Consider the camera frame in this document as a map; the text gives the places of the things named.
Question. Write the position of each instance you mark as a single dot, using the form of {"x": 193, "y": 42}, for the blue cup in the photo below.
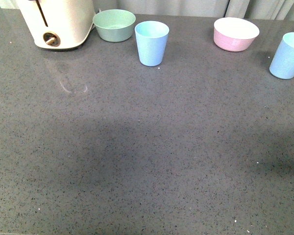
{"x": 282, "y": 65}
{"x": 151, "y": 38}

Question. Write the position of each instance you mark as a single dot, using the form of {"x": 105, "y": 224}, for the green bowl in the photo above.
{"x": 114, "y": 25}

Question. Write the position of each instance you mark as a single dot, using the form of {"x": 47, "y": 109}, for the pink bowl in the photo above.
{"x": 234, "y": 34}

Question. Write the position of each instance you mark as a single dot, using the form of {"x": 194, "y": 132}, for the grey curtain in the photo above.
{"x": 247, "y": 9}

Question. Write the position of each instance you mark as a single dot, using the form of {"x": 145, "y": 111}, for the cream white toaster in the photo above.
{"x": 58, "y": 24}

